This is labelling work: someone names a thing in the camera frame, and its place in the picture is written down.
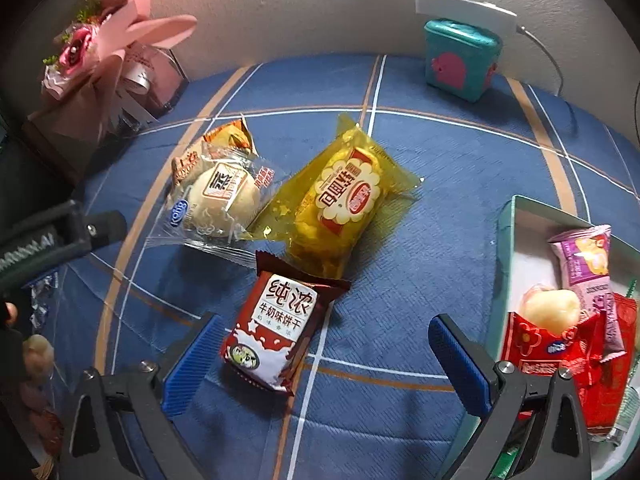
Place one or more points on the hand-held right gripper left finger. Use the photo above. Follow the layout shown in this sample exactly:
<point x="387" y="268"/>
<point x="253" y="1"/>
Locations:
<point x="185" y="365"/>

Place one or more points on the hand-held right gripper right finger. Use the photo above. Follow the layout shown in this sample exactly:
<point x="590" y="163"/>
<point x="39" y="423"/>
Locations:
<point x="460" y="360"/>

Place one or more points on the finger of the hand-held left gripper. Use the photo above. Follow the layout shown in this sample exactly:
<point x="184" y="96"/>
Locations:
<point x="102" y="229"/>

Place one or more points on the red striped snack packet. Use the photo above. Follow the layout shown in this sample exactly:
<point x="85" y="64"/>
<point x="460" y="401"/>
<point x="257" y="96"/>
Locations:
<point x="540" y="355"/>

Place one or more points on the brown milk biscuit packet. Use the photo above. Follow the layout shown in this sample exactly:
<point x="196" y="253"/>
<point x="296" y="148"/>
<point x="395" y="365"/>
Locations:
<point x="272" y="330"/>

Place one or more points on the white box with teal rim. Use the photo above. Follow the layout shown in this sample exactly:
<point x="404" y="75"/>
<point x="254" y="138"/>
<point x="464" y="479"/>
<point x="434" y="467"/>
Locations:
<point x="530" y="245"/>

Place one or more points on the purple snack packet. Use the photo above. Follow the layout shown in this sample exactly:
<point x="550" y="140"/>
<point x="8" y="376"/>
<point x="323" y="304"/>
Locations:
<point x="585" y="260"/>

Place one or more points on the person's left hand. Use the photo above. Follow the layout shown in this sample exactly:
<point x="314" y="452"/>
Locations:
<point x="9" y="313"/>

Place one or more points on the clear plastic wrappers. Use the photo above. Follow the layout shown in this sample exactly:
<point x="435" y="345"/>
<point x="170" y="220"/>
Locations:
<point x="42" y="290"/>

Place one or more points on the blue checked bedsheet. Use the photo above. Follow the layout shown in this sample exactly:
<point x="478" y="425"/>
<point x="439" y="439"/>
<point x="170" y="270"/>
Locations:
<point x="400" y="285"/>

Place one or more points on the pale round bun packet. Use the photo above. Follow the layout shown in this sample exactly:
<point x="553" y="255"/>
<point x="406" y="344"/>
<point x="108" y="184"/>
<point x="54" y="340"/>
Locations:
<point x="550" y="307"/>

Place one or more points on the pale round object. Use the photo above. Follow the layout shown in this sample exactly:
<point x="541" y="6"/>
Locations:
<point x="37" y="355"/>

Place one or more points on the clear steamed bun packet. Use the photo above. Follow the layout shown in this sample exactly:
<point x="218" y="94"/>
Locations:
<point x="220" y="195"/>

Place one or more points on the orange bun packet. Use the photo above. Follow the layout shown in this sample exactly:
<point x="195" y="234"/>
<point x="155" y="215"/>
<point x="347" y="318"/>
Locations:
<point x="230" y="137"/>

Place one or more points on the pink gift box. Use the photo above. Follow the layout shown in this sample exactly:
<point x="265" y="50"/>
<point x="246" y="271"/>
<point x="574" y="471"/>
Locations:
<point x="160" y="80"/>

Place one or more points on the pink flower bouquet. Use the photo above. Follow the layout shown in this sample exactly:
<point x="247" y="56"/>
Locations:
<point x="120" y="35"/>

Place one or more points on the yellow cake packet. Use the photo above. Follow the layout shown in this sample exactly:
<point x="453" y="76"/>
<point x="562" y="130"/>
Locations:
<point x="340" y="200"/>

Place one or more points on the teal tin box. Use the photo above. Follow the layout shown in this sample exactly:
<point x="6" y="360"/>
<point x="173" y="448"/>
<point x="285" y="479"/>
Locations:
<point x="460" y="60"/>

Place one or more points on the white power strip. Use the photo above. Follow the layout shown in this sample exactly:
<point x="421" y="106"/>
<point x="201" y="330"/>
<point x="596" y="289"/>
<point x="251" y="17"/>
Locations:
<point x="460" y="2"/>

